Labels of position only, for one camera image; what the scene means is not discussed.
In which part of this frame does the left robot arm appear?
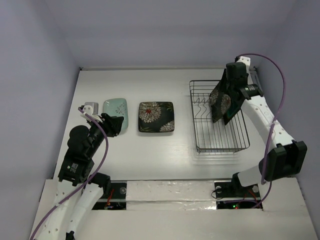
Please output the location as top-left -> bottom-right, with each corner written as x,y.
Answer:
30,110 -> 124,240

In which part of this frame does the dark green square plate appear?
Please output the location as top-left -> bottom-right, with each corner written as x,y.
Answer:
223,100 -> 243,125

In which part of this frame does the wire dish rack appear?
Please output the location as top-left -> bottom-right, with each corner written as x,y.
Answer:
189,80 -> 250,154

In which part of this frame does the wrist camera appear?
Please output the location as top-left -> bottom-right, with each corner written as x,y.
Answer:
78,101 -> 99,118
234,55 -> 251,68

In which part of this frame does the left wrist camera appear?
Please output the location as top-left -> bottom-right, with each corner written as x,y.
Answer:
78,101 -> 99,118

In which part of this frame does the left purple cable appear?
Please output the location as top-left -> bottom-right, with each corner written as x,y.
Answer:
29,107 -> 109,240

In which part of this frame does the light green plate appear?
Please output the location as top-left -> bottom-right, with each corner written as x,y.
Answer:
102,98 -> 129,135

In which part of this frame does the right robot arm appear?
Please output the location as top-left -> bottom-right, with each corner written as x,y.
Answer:
222,56 -> 308,196

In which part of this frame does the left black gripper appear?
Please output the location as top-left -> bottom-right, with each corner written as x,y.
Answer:
87,112 -> 124,156

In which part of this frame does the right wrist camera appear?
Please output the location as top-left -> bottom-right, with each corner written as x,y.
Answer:
234,55 -> 251,68

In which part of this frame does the black floral square plate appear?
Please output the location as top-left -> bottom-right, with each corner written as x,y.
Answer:
138,101 -> 175,133

